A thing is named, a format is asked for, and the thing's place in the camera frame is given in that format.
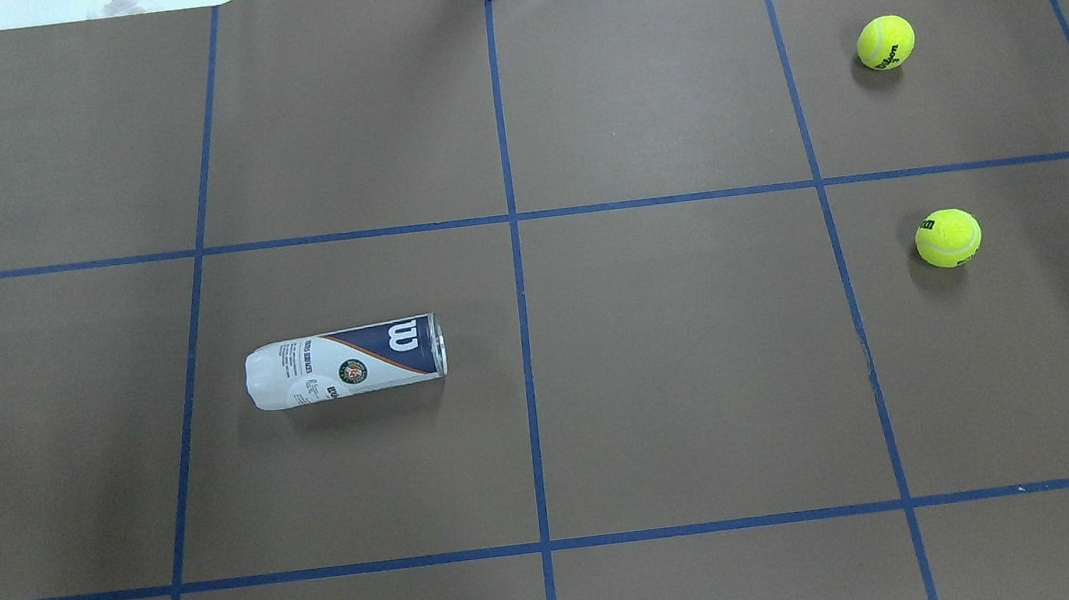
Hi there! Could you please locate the yellow tennis ball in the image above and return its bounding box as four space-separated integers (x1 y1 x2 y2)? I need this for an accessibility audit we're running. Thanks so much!
856 15 918 72
914 207 982 270

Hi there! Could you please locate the white blue tennis ball can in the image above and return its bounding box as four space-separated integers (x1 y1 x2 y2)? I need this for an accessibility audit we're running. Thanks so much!
244 313 449 411

